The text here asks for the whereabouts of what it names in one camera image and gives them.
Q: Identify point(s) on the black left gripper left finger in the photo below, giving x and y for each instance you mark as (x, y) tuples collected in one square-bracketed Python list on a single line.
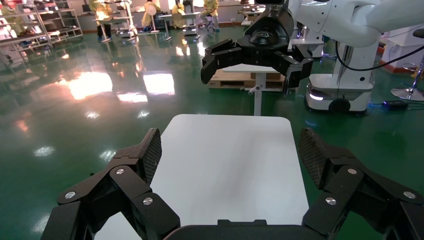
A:
[(116, 192)]

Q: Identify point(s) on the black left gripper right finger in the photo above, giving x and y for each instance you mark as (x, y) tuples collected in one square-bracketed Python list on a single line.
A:
[(348, 185)]

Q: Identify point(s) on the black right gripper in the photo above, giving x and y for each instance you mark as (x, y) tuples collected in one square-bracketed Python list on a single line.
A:
[(265, 36)]

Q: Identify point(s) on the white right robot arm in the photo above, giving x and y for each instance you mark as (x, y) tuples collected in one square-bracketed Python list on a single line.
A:
[(348, 20)]

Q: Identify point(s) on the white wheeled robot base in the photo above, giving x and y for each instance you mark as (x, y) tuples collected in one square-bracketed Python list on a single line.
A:
[(344, 87)]

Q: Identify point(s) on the wooden pallet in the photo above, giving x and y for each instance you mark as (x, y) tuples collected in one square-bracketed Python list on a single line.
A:
[(232, 81)]

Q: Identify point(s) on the small white crank table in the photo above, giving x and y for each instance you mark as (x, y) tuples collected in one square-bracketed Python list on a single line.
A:
[(257, 96)]

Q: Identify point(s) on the person in yellow clothes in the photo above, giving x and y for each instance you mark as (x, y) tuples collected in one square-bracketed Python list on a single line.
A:
[(101, 13), (179, 15), (145, 20), (210, 10)]

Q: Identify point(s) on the grey work table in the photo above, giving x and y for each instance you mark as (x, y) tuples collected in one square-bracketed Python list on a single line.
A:
[(180, 15)]

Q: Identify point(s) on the black power brick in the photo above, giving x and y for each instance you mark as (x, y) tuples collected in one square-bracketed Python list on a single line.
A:
[(394, 105)]

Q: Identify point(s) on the chrome bar stool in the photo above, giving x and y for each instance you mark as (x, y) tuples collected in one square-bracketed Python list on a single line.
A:
[(412, 89)]

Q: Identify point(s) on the white standing fan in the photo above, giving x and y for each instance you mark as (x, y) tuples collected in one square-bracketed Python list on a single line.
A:
[(151, 9)]

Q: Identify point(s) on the metal storage rack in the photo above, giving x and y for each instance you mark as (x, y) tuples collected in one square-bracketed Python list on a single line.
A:
[(20, 26), (64, 20)]

